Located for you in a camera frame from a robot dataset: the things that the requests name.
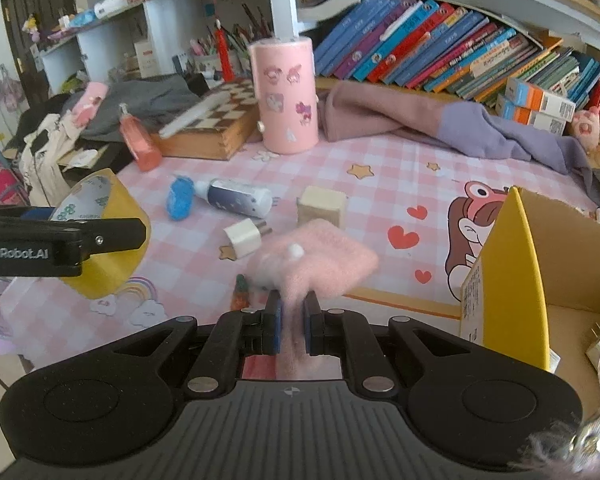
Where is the yellow packing tape roll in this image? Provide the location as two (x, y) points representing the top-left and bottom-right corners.
(50, 168), (151, 299)

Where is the pink plush glove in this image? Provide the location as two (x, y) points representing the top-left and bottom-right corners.
(243, 219), (379, 382)

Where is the blue plastic bag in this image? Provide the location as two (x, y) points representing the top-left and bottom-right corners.
(166, 176), (195, 221)

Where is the small white plug adapter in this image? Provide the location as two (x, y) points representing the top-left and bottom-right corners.
(224, 218), (273, 259)

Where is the beige cube block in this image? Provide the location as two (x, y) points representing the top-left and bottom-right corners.
(297, 185), (347, 229)

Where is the navy white spray bottle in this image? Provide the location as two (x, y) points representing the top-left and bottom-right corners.
(193, 178), (273, 219)

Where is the beige jacket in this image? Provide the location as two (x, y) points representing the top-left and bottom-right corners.
(19, 112), (82, 207)

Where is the grey clothing pile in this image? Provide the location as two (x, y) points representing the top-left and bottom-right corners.
(81, 74), (200, 142)

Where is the pink checkered tablecloth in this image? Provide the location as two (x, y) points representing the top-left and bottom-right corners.
(0, 134), (595, 366)

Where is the wooden chess board box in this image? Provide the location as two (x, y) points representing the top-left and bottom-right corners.
(151, 79), (260, 160)

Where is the yellow cardboard box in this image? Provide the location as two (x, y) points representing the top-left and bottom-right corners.
(460, 188), (600, 416)

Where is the pink purple cloth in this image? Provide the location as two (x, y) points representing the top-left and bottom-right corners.
(318, 81), (597, 188)

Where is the red tassel pen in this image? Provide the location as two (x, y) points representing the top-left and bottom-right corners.
(214, 18), (235, 82)

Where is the pink cylinder container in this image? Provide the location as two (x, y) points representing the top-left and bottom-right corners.
(249, 37), (319, 155)

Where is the white blue bookshelf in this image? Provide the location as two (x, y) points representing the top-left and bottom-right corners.
(38, 0), (600, 92)

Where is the lower orange white box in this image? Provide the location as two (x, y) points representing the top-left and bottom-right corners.
(495, 94), (566, 136)

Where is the orange white box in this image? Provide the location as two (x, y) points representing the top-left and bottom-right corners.
(495, 94), (566, 136)
(505, 77), (575, 122)

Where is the row of books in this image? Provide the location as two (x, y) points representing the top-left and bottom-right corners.
(315, 0), (600, 114)

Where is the upper orange white box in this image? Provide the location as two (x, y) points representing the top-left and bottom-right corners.
(505, 77), (575, 122)

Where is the pink pig plush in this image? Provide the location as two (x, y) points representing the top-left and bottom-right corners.
(566, 106), (600, 153)

